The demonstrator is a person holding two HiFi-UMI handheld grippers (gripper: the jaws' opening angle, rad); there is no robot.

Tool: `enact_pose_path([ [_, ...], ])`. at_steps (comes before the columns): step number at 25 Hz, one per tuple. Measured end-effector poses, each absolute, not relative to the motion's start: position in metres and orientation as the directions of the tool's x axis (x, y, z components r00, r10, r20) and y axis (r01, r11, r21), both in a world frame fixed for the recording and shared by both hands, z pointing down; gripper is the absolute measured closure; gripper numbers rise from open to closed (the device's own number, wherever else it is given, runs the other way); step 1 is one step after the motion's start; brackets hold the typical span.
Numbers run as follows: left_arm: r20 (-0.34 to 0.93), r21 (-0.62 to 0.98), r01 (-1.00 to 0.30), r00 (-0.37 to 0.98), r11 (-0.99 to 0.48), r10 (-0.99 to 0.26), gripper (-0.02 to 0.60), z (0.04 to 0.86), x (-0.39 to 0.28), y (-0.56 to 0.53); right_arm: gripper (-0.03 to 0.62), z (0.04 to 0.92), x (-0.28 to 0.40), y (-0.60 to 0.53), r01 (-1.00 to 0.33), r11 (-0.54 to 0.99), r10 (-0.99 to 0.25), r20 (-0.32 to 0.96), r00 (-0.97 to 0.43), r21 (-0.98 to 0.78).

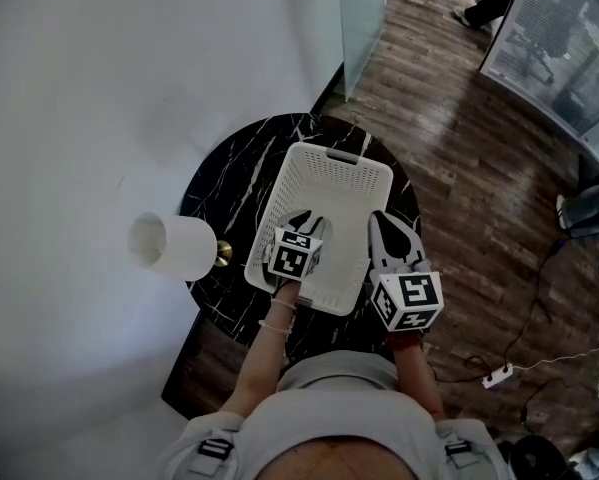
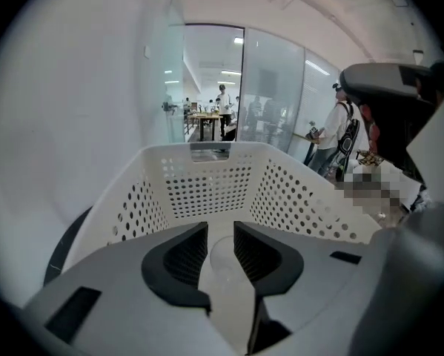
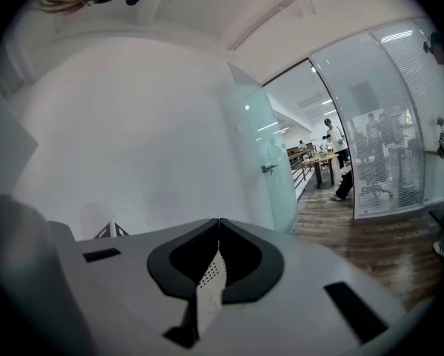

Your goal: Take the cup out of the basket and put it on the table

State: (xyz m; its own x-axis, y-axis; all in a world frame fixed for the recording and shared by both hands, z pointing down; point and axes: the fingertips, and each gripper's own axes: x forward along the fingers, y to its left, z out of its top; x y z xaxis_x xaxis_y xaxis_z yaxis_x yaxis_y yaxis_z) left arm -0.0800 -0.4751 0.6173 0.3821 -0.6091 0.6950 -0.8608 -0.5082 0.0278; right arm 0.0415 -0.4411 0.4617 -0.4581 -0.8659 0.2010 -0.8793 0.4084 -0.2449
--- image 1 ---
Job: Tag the frosted glass door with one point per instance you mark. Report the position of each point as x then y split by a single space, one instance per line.
361 28

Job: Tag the white shade table lamp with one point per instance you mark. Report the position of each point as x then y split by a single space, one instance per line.
179 243

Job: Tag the person's grey shirt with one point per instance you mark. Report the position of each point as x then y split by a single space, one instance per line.
339 408

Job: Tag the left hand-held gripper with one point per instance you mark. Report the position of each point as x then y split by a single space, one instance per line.
289 258

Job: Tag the person's left forearm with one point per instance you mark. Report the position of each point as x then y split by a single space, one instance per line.
264 363

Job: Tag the person's right forearm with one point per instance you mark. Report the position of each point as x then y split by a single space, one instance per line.
416 383

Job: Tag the black marble round table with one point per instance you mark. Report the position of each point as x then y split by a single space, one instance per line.
229 178

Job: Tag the white power strip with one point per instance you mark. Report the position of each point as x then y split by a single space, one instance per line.
496 375

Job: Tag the white plastic basket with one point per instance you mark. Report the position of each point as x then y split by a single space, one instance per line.
339 183

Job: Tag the dark red wristband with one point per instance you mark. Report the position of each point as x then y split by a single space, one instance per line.
404 340

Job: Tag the black office chair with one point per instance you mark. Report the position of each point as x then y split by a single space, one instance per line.
534 455

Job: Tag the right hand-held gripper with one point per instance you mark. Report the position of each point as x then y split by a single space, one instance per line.
409 298

